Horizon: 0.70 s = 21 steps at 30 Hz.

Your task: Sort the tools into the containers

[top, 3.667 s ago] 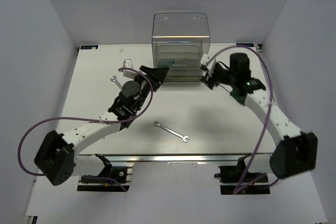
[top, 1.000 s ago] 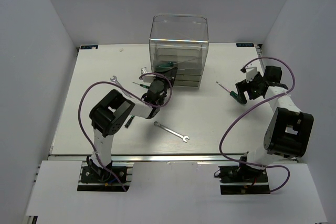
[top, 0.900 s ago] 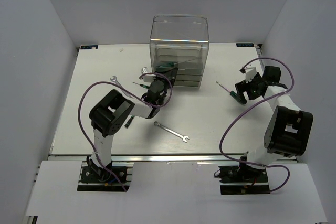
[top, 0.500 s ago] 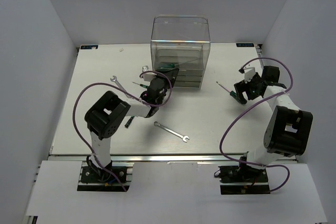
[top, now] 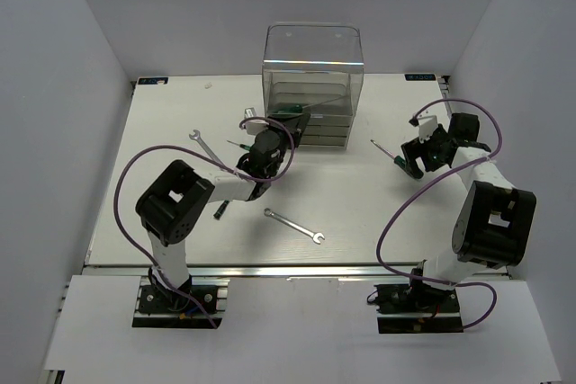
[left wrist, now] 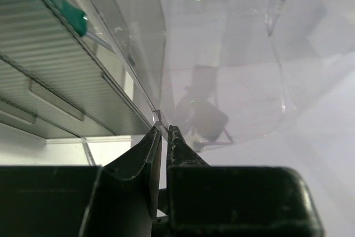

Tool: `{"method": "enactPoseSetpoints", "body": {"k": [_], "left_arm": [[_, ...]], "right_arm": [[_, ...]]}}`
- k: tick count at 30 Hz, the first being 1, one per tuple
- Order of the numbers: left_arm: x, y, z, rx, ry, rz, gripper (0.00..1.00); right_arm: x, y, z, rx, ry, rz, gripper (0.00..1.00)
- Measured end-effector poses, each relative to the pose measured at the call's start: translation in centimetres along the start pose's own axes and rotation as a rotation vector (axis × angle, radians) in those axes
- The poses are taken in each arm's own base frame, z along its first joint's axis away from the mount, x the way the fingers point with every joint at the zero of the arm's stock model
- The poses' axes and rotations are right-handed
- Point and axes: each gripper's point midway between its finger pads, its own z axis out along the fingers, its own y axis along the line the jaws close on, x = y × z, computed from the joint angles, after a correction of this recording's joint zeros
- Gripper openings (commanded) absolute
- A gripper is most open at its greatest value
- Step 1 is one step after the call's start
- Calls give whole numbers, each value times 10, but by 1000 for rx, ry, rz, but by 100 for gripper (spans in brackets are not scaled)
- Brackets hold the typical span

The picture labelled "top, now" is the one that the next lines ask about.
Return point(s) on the silver wrench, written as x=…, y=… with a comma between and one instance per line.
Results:
x=316, y=237
x=197, y=137

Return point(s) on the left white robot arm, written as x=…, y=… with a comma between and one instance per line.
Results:
x=171, y=206

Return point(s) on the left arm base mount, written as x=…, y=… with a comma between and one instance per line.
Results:
x=163, y=309

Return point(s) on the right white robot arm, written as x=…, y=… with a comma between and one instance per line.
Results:
x=493, y=226

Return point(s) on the clear plastic drawer cabinet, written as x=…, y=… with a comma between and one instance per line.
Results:
x=309, y=62

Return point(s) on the blue label left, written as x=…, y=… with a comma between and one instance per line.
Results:
x=163, y=80

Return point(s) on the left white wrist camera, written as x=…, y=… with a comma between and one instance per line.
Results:
x=252, y=124

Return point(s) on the blue label right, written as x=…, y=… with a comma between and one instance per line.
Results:
x=416, y=77

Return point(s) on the silver wrench near centre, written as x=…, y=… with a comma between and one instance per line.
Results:
x=316, y=237

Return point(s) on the long green handle screwdriver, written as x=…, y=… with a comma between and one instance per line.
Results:
x=299, y=109

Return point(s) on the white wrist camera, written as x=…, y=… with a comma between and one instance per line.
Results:
x=426, y=124
x=252, y=124

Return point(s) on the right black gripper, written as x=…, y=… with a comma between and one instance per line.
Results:
x=415, y=148

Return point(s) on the short green handle screwdriver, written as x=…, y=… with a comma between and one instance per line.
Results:
x=398, y=161

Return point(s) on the thin black green screwdriver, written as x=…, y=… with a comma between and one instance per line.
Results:
x=240, y=145

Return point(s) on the small black green screwdriver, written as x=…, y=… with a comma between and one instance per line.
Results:
x=221, y=210

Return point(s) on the silver wrench at left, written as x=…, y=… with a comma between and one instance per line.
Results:
x=197, y=137

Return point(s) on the blue label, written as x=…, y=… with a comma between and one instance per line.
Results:
x=163, y=80
x=416, y=77

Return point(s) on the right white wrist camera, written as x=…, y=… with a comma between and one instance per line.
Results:
x=426, y=124

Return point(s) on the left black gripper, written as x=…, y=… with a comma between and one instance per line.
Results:
x=296, y=123

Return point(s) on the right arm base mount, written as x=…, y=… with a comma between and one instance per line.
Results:
x=415, y=308

